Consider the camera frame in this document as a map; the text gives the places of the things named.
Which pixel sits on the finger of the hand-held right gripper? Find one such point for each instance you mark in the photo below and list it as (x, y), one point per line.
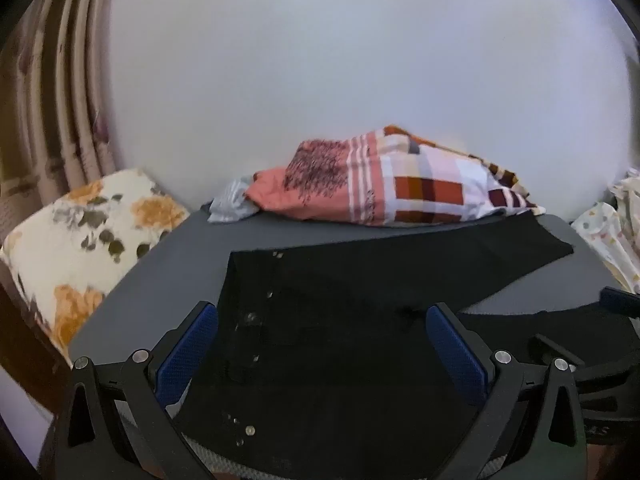
(620, 301)
(552, 347)

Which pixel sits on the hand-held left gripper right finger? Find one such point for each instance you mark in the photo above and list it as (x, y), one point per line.
(452, 347)

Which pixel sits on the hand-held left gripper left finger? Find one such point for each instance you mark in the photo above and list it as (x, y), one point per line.
(187, 347)

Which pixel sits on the black pants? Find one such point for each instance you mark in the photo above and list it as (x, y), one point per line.
(325, 340)

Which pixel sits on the white dotted cloth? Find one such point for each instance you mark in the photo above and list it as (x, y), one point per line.
(612, 230)

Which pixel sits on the grey honeycomb mat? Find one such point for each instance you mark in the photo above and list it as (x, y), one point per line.
(165, 265)

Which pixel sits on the floral white pillow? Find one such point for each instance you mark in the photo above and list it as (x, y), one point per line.
(85, 245)

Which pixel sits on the grey striped cloth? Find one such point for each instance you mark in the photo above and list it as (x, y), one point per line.
(227, 205)

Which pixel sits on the pink checked bedding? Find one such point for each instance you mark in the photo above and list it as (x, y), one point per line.
(400, 185)

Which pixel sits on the brown wooden bed frame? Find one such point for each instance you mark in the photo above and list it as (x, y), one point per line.
(27, 340)

